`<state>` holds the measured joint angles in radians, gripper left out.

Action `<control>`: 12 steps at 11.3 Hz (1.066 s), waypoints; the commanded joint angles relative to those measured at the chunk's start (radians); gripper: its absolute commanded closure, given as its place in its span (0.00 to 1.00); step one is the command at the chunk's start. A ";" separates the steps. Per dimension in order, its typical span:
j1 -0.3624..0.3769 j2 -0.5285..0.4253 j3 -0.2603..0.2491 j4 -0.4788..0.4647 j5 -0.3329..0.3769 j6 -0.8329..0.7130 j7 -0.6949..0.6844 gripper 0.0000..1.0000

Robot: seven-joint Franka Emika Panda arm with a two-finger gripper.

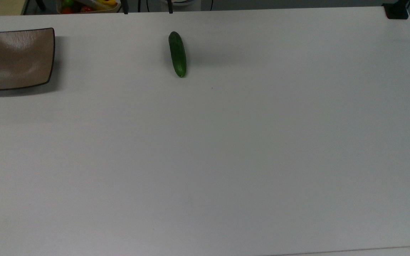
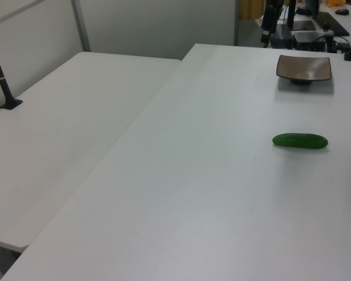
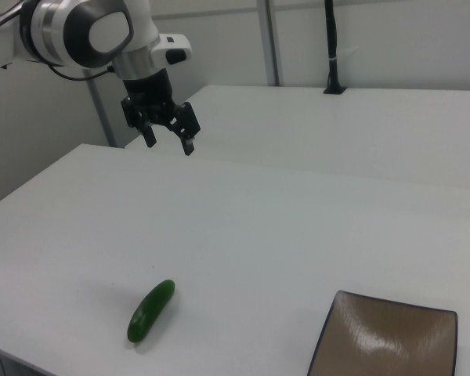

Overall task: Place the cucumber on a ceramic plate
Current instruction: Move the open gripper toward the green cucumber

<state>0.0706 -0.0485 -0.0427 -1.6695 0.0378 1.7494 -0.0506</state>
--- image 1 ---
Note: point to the green cucumber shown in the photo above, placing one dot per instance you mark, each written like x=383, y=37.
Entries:
x=177, y=53

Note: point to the square brown ceramic plate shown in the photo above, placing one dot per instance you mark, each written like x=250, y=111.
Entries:
x=16, y=58

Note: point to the black metal leg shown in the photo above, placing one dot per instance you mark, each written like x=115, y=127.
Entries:
x=170, y=6
x=125, y=7

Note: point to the basket of toy fruit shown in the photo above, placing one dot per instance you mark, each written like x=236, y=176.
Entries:
x=84, y=6

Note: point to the black table clamp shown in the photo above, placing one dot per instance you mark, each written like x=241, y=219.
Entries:
x=395, y=11

